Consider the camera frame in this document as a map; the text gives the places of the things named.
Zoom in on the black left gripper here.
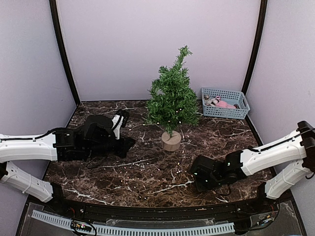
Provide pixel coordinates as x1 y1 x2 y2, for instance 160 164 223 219
85 134 135 159

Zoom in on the fairy light string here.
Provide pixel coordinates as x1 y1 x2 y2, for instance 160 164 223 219
119 107 195 201

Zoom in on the small green christmas tree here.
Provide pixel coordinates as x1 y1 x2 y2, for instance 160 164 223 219
146 46 199 152

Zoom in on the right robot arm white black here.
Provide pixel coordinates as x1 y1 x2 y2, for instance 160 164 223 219
190 121 315 213

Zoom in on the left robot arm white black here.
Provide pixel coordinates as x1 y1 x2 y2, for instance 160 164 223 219
0 111 135 214

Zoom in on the pink plush ornament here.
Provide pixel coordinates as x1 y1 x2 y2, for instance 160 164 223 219
213 96 236 109

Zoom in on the silver bauble ornament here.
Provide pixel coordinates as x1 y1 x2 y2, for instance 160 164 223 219
204 94 210 104

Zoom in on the blue plastic basket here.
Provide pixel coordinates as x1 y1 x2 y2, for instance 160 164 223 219
201 87 250 119

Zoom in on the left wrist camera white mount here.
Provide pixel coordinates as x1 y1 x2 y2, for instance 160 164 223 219
112 109 130 140

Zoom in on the black front rail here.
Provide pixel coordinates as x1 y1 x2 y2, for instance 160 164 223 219
52 199 279 222

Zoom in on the grey slotted cable duct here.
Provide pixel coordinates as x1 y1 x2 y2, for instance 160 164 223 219
31 210 235 236

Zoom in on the left black frame post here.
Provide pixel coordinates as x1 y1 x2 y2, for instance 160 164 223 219
49 0 81 106

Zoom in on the black frame post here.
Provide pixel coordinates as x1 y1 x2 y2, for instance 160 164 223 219
241 0 268 93
49 0 81 106

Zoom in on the right black frame post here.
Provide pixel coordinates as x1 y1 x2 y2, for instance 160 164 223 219
241 0 268 93

